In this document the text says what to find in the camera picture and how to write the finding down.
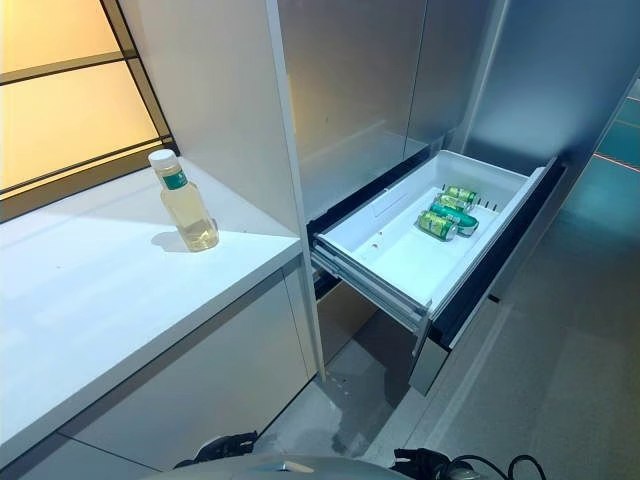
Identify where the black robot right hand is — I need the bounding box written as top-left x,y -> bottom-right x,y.
392,447 -> 454,476

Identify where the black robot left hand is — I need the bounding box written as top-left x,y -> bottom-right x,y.
174,431 -> 259,469

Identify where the tea bottle with white cap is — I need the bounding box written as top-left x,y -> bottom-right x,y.
147,148 -> 220,252

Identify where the white fridge drawer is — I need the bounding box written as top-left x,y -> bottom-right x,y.
308,148 -> 569,399

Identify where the stainless steel fridge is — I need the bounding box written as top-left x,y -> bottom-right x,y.
277,0 -> 640,386

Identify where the grey robot torso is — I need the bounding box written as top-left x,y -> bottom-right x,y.
174,452 -> 436,480

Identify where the white counter cabinet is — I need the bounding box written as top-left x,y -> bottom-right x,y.
0,158 -> 321,475

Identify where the green bottle near left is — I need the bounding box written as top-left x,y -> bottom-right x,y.
417,210 -> 459,242

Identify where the green bottle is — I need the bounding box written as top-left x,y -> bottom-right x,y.
443,184 -> 479,205
437,193 -> 474,214
417,210 -> 459,242

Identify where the teal tube bottle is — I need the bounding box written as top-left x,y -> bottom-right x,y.
429,202 -> 480,237

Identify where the green bottle middle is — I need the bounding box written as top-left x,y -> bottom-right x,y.
437,193 -> 474,214

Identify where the green bottle far right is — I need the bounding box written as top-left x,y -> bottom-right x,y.
443,184 -> 479,205

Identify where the tall white cabinet panel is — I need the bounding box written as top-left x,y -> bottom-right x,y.
117,0 -> 327,382

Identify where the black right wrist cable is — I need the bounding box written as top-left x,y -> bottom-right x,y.
507,452 -> 552,480

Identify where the black window frame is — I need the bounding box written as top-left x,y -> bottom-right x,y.
0,0 -> 179,202

